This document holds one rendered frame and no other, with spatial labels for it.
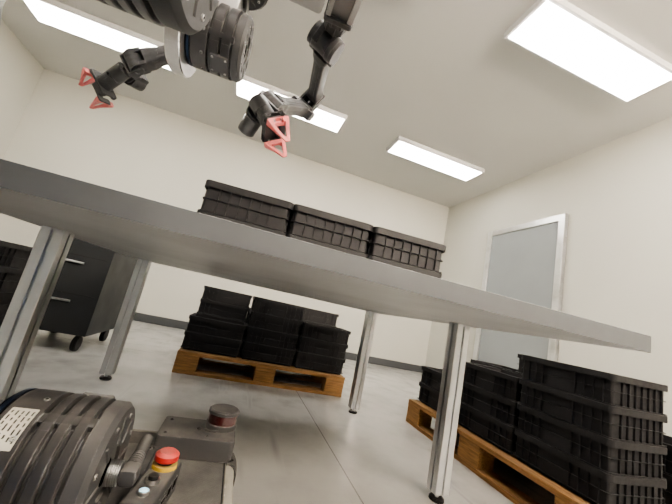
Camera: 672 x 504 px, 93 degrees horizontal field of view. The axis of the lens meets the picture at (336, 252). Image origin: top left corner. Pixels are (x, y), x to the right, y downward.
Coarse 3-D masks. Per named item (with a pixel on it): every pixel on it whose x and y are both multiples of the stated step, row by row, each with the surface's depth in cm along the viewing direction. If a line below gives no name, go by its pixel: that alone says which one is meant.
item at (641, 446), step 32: (544, 384) 136; (576, 384) 125; (608, 384) 115; (640, 384) 116; (544, 416) 132; (576, 416) 122; (608, 416) 112; (640, 416) 114; (544, 448) 129; (576, 448) 119; (608, 448) 110; (640, 448) 112; (576, 480) 116; (608, 480) 107; (640, 480) 110
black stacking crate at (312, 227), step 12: (300, 216) 111; (312, 216) 112; (288, 228) 122; (300, 228) 110; (312, 228) 111; (324, 228) 112; (336, 228) 113; (348, 228) 114; (360, 228) 115; (324, 240) 112; (336, 240) 112; (348, 240) 114; (360, 240) 115
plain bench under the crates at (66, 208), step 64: (0, 192) 48; (64, 192) 46; (64, 256) 96; (192, 256) 87; (256, 256) 57; (320, 256) 56; (128, 320) 174; (448, 320) 125; (512, 320) 72; (576, 320) 71; (0, 384) 85; (448, 384) 125; (448, 448) 120
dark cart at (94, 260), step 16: (80, 240) 211; (80, 256) 210; (96, 256) 213; (112, 256) 215; (128, 256) 242; (64, 272) 206; (80, 272) 209; (96, 272) 211; (112, 272) 221; (128, 272) 251; (64, 288) 205; (80, 288) 208; (96, 288) 210; (112, 288) 228; (48, 304) 202; (64, 304) 204; (80, 304) 207; (96, 304) 209; (112, 304) 236; (48, 320) 201; (64, 320) 203; (80, 320) 206; (96, 320) 216; (112, 320) 245; (80, 336) 210
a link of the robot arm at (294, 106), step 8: (272, 96) 103; (280, 96) 109; (296, 96) 136; (280, 104) 103; (288, 104) 110; (296, 104) 121; (304, 104) 132; (288, 112) 118; (296, 112) 126; (304, 112) 134; (312, 112) 137
